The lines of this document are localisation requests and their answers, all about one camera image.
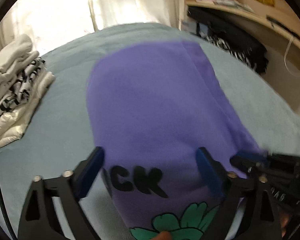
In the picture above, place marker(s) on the purple hoodie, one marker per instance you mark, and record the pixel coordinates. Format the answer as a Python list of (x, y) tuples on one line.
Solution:
[(151, 107)]

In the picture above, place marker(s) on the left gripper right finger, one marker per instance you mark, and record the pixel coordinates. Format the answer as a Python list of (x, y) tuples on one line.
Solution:
[(247, 208)]

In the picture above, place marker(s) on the wooden shelf desk unit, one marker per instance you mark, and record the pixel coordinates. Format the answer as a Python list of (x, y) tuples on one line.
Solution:
[(277, 27)]

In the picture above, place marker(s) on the white shiny puffer jacket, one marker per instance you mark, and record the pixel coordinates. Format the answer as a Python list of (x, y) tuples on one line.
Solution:
[(14, 124)]

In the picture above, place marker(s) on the grey folded sweatshirt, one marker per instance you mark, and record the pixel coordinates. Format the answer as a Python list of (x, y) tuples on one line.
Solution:
[(15, 56)]

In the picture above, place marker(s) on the black white patterned garment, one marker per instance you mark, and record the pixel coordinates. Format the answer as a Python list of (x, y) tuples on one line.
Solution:
[(21, 89)]

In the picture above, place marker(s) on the black chair with clothes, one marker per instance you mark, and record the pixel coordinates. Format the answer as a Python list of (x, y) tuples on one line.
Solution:
[(217, 30)]

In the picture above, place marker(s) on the right hand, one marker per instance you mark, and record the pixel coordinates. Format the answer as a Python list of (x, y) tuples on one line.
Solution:
[(284, 220)]

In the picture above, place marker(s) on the grey-blue bed blanket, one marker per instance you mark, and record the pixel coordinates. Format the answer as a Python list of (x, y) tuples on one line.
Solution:
[(60, 135)]

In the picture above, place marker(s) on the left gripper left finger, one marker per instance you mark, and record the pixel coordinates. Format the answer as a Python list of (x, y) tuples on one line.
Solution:
[(39, 218)]

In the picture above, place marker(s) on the left hand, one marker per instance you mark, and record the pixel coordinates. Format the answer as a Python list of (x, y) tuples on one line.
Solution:
[(163, 236)]

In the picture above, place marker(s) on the cream floral curtain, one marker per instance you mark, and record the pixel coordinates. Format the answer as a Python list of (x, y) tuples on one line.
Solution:
[(53, 23)]

